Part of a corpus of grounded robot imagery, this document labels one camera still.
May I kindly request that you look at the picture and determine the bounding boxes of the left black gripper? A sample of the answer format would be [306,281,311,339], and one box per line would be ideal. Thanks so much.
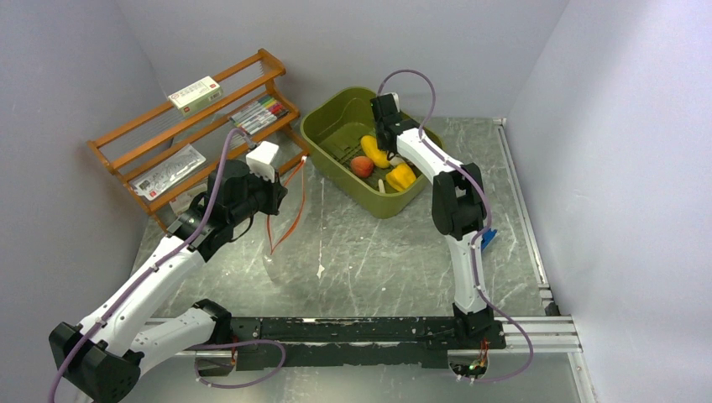
[229,165,288,225]

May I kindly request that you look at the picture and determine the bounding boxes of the yellow toy mango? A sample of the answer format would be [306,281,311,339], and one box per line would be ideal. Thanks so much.
[359,135,391,169]

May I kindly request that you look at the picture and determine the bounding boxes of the clear zip top bag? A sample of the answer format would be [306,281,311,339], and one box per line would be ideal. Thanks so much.
[261,155,327,287]

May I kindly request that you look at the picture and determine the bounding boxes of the white toy garlic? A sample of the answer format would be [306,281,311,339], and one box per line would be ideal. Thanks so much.
[389,156,405,167]

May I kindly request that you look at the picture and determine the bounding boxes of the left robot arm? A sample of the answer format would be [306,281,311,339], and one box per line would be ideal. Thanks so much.
[48,158,287,402]

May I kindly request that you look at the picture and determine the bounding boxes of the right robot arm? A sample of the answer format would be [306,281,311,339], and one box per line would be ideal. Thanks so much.
[369,93,496,348]

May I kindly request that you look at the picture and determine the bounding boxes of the orange toy peach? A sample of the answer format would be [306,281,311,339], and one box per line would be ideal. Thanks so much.
[349,156,374,179]

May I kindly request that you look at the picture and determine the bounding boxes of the yellow toy bell pepper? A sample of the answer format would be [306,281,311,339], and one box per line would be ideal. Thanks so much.
[385,163,416,192]

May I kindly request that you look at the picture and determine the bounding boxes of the olive green plastic basin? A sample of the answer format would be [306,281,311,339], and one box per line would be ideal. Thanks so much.
[301,86,429,219]

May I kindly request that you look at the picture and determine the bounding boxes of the pack of coloured markers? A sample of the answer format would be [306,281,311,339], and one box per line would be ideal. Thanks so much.
[229,95,289,135]

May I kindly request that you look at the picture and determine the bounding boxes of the wooden shelf rack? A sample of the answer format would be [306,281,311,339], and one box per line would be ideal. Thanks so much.
[86,49,309,230]

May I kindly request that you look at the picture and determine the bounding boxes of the clear flat plastic package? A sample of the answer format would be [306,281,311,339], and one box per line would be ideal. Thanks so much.
[130,144,206,201]

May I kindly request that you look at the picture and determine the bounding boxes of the white green box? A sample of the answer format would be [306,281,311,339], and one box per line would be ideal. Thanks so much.
[167,76,223,118]

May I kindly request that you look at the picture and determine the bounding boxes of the blue stapler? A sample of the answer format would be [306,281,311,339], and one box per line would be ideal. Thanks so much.
[480,228,497,251]

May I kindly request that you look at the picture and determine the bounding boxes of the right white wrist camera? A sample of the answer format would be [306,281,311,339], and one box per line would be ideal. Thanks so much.
[383,92,401,115]

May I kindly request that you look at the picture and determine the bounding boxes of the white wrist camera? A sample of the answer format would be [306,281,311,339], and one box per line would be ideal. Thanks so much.
[245,141,280,183]
[383,92,401,115]

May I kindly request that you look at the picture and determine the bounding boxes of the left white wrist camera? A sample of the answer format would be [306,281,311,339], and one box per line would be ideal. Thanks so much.
[245,141,280,183]

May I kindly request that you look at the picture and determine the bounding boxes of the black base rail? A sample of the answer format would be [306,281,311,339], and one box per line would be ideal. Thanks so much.
[189,301,507,374]

